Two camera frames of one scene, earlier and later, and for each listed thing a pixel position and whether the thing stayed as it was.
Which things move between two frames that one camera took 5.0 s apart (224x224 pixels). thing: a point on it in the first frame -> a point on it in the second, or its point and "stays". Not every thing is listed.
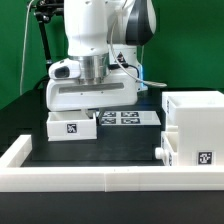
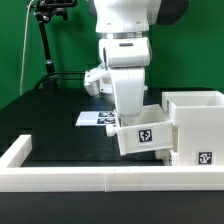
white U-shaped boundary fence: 15,177 stays
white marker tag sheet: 130,118 -> 96,118
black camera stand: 44,11 stays
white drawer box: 70,126 -> 148,131
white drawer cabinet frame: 197,117 stays
